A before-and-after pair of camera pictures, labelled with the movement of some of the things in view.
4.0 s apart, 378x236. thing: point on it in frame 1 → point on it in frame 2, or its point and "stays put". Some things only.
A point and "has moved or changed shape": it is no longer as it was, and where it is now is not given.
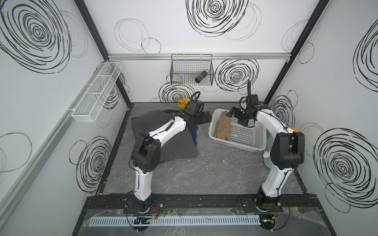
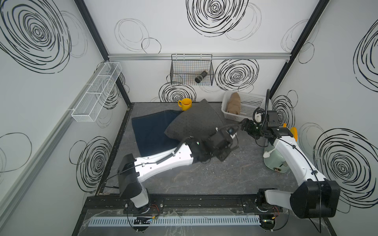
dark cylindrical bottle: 198,78 stays put
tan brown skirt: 223,129 → 234,105
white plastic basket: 251,138 has moved or changed shape
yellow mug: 183,103 stays put
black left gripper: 203,120 → 226,150
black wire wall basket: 185,68 stays put
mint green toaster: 269,141 stays put
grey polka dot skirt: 183,146 has moved or changed shape
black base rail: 115,204 stays put
